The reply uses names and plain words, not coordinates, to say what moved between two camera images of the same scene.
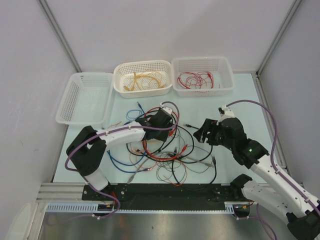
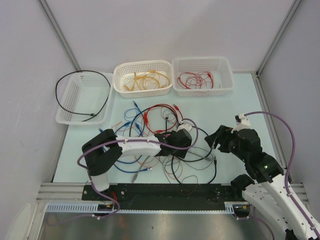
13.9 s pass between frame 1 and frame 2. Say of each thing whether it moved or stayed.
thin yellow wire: moved
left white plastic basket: stayed
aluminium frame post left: stayed
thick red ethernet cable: stayed
